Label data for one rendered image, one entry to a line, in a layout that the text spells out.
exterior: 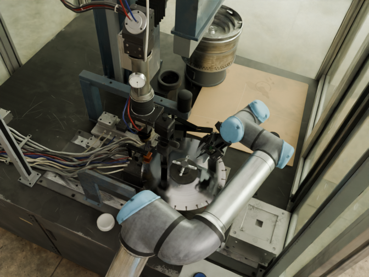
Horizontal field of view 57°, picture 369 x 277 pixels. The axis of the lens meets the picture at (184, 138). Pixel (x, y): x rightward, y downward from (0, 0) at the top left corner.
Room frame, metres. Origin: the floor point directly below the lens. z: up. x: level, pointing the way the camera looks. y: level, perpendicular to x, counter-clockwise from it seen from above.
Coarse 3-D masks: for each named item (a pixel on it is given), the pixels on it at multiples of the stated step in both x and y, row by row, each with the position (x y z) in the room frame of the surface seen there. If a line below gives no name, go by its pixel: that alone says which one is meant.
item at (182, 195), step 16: (192, 144) 0.84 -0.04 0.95; (144, 160) 0.73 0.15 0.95; (160, 160) 0.74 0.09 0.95; (192, 160) 0.76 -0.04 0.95; (208, 160) 0.76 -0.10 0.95; (144, 176) 0.66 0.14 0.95; (160, 176) 0.67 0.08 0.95; (208, 176) 0.69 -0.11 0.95; (224, 176) 0.70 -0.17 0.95; (160, 192) 0.60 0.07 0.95; (176, 192) 0.61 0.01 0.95; (192, 192) 0.61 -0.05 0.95; (208, 192) 0.62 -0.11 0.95; (176, 208) 0.54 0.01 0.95; (192, 208) 0.55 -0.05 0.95
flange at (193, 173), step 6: (180, 162) 0.74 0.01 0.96; (192, 162) 0.74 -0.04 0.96; (174, 168) 0.70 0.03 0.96; (180, 168) 0.70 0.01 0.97; (174, 174) 0.68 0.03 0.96; (186, 174) 0.68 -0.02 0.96; (192, 174) 0.69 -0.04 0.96; (180, 180) 0.65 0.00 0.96; (186, 180) 0.66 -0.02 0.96; (192, 180) 0.66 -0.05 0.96
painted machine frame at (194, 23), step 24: (96, 0) 1.38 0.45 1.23; (192, 0) 1.04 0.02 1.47; (216, 0) 1.26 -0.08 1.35; (96, 24) 1.37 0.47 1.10; (120, 24) 1.34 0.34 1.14; (192, 24) 1.04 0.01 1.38; (192, 48) 1.06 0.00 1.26; (120, 72) 1.31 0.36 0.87; (96, 96) 1.08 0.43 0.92; (96, 120) 1.06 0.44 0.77
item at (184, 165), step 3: (186, 156) 0.74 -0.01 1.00; (186, 159) 0.72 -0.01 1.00; (174, 162) 0.71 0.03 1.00; (177, 162) 0.71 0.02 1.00; (183, 162) 0.71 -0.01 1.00; (186, 162) 0.71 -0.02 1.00; (180, 165) 0.70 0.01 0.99; (183, 165) 0.69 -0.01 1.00; (186, 165) 0.69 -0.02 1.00; (189, 165) 0.70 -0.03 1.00; (183, 168) 0.68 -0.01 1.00; (186, 168) 0.69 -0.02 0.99; (192, 168) 0.69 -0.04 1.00; (195, 168) 0.69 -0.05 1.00; (180, 171) 0.67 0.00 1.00; (180, 174) 0.66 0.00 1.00
